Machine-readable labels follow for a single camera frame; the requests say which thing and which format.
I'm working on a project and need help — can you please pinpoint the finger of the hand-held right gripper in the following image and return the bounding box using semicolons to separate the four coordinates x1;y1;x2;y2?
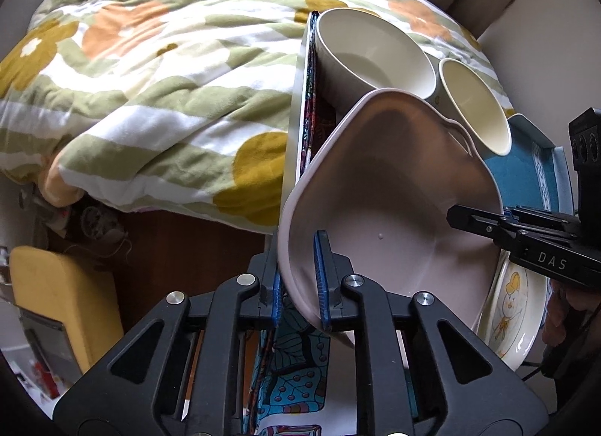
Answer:
504;204;579;231
446;204;518;252

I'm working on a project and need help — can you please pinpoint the person's right hand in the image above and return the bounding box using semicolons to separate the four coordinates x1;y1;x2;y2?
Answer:
541;279;601;352

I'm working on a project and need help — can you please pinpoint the floral striped blanket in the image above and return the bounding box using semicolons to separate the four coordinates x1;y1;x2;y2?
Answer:
0;0;515;236

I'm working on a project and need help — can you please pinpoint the small cream bowl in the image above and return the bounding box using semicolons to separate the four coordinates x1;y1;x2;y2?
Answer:
314;8;438;106
429;58;513;156

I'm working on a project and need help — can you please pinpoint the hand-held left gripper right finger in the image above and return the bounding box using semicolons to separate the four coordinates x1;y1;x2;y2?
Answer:
314;229;551;436

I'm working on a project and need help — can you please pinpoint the white deep plate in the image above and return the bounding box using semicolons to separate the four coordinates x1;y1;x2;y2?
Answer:
476;248;551;371

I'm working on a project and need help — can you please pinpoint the pink square bowl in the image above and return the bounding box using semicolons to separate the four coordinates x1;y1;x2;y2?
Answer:
277;87;504;350

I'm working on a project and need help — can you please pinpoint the yellow stool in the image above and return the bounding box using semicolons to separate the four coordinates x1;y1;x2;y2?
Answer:
8;245;119;375

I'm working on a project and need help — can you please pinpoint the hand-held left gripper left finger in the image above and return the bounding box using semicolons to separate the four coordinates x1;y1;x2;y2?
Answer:
53;250;283;436

